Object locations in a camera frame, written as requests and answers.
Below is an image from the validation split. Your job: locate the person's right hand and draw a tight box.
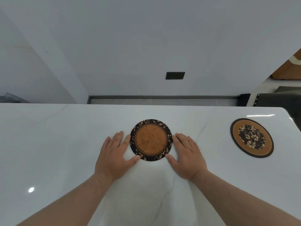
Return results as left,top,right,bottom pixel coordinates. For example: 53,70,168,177
165,133,209,183

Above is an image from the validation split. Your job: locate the black leaf-rim brown mat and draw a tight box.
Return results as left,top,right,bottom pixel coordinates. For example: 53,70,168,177
129,119,173,162

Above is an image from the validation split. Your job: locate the white marble table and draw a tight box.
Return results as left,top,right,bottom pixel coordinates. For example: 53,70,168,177
0,103,301,226

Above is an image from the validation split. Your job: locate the person's right forearm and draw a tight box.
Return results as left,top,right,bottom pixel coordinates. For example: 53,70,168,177
191,170,301,226

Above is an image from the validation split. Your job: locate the person's left hand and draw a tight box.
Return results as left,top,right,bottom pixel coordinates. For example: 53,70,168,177
94,131,141,183

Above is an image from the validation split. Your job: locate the black wall socket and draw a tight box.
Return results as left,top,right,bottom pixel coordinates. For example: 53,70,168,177
165,72,186,80

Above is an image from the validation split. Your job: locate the black chair with white trim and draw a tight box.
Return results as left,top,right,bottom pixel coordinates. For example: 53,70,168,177
239,93,260,107

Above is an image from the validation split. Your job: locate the taped cardboard box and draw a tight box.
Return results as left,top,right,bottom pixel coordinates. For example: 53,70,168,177
270,48,301,80

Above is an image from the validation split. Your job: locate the person's left forearm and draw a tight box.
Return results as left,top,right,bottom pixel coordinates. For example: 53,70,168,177
16,173,114,226

